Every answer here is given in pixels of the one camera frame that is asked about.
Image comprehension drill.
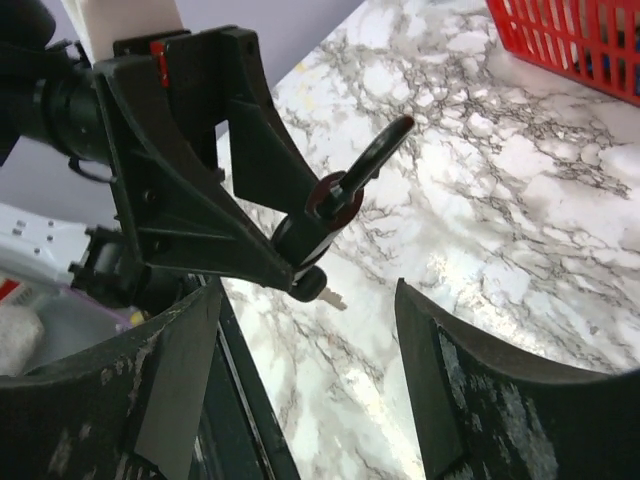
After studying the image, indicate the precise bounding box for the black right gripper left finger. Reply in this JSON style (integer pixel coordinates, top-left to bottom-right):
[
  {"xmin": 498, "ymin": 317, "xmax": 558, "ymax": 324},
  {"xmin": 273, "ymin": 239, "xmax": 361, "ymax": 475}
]
[{"xmin": 1, "ymin": 285, "xmax": 222, "ymax": 479}]

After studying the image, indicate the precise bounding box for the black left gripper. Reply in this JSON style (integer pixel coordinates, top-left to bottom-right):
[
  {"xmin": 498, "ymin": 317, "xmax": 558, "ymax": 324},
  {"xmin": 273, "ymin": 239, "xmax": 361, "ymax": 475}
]
[{"xmin": 113, "ymin": 26, "xmax": 318, "ymax": 213}]

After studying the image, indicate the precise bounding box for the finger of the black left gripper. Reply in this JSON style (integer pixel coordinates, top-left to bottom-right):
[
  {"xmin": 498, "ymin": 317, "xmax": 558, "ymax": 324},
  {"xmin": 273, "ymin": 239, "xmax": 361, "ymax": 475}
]
[{"xmin": 93, "ymin": 57, "xmax": 293, "ymax": 291}]

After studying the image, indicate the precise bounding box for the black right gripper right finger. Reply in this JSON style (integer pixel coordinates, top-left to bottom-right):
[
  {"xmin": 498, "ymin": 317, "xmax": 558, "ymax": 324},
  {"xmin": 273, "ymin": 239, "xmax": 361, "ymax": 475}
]
[{"xmin": 395, "ymin": 281, "xmax": 639, "ymax": 479}]

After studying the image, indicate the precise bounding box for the small black box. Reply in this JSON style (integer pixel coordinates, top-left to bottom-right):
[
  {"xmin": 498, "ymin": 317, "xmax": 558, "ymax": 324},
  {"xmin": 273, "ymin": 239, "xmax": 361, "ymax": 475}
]
[{"xmin": 272, "ymin": 115, "xmax": 415, "ymax": 272}]

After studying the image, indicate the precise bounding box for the red plastic shopping basket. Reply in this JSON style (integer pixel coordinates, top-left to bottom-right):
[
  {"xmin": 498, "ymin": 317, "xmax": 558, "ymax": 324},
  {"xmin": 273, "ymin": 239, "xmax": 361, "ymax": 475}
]
[{"xmin": 487, "ymin": 0, "xmax": 639, "ymax": 106}]

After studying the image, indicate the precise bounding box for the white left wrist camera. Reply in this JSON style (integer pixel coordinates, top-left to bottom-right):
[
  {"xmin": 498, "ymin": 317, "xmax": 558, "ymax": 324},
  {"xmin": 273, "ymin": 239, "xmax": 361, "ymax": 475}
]
[{"xmin": 62, "ymin": 0, "xmax": 183, "ymax": 65}]

